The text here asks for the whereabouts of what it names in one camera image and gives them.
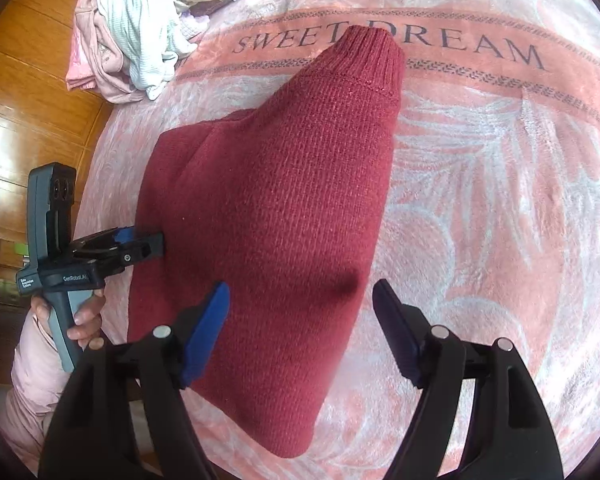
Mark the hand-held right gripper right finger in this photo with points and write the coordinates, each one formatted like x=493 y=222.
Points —
x=395 y=325

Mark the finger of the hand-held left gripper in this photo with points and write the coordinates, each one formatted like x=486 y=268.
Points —
x=145 y=250
x=122 y=236

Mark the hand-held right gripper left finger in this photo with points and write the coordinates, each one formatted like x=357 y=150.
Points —
x=207 y=330

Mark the maroon knit sweater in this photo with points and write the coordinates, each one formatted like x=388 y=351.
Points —
x=280 y=200

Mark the person's left forearm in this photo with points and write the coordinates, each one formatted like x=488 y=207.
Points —
x=30 y=390

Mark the person's left hand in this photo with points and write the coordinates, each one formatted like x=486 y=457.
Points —
x=82 y=332

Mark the pink printed blanket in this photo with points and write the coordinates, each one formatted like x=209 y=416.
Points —
x=480 y=210

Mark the light pink garment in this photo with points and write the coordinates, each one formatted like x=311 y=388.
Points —
x=92 y=65

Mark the white ribbed garment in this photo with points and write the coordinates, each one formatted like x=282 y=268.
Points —
x=130 y=25

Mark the lilac knit cloth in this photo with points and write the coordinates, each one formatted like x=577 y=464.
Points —
x=195 y=24

